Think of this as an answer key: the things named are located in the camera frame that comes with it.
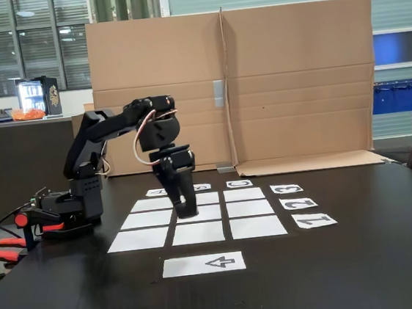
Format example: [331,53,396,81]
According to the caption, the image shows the black octagonal token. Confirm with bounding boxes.
[175,198,200,219]

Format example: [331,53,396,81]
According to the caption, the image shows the white paper grid square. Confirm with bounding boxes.
[129,195,177,214]
[229,214,289,241]
[180,191,220,207]
[105,226,172,254]
[169,220,226,247]
[226,197,276,219]
[119,209,175,230]
[175,203,222,225]
[223,186,267,203]

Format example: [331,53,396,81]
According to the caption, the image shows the paper sheet letter C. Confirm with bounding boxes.
[225,178,254,190]

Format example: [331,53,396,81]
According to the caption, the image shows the grey tape strip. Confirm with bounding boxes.
[213,79,227,107]

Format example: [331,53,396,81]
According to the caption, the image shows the white arrow paper sheet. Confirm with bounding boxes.
[161,250,248,279]

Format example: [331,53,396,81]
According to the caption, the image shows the paper sheet number 3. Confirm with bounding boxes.
[269,181,305,196]

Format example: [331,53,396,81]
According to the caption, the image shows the large brown cardboard panel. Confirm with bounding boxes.
[218,0,394,179]
[84,10,238,183]

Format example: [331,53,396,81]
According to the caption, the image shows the paper sheet number 2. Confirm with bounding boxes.
[279,195,319,212]

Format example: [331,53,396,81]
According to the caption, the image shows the paper sheet number 1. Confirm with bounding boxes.
[291,211,339,231]

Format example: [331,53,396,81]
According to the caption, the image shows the black mini fridge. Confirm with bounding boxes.
[15,73,63,120]

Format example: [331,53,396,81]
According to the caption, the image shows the red black table clamp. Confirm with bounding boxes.
[12,204,69,252]

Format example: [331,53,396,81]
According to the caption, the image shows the orange snack bag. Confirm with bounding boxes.
[10,106,47,123]

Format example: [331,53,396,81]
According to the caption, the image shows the dark brown counter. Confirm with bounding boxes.
[0,114,84,227]

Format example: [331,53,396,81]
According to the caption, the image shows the blue foosball table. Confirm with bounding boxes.
[369,79,412,141]

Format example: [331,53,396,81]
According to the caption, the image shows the black cable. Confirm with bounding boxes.
[0,203,34,239]

